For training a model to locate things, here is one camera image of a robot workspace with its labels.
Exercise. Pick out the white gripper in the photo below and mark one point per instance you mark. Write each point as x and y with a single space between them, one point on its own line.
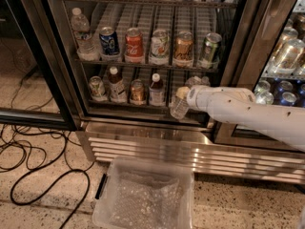
194 98

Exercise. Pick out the clear water bottle bottom shelf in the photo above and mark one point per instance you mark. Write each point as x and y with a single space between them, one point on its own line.
180 106

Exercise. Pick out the clear water bottle shelf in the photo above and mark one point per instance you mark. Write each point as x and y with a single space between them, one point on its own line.
81 29
180 106

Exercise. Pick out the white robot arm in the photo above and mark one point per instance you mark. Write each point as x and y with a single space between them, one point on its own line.
237 106

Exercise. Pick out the brown tea bottle white cap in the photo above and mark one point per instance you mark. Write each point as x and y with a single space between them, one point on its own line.
156 91

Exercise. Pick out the gold can bottom shelf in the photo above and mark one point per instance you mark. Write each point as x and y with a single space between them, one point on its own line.
138 95

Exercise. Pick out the brown juice bottle white cap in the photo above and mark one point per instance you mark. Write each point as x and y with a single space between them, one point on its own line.
117 87

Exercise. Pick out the stainless steel fridge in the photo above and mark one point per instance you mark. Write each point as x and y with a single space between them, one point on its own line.
108 129

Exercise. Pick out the green white can right fridge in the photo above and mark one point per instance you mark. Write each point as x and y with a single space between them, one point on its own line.
264 98

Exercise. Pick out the right glass fridge door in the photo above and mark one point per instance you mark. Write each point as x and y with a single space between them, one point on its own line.
268 25

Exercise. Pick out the blue pepsi can right fridge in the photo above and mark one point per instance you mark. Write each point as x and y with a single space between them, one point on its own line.
287 99

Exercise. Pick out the clear water bottle middle shelf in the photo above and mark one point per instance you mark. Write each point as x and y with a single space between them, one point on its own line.
81 29

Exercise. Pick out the silver can right fridge upper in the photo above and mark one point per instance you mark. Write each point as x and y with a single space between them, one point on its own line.
285 61

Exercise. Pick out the open glass fridge door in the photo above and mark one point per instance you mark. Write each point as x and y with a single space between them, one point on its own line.
34 82

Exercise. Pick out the white green soda can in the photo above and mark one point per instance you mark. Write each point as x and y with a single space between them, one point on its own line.
159 50

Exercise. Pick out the orange gold soda can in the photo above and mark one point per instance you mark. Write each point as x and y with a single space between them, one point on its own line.
183 49

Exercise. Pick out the red coca cola can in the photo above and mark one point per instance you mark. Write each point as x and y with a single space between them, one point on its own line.
134 45

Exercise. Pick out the blue pepsi can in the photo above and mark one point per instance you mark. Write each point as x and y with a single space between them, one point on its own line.
109 43

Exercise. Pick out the clear plastic bin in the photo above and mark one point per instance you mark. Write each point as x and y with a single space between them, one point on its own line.
105 202

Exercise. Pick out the bubble wrap sheet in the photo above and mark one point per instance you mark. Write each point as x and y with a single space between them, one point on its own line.
146 202

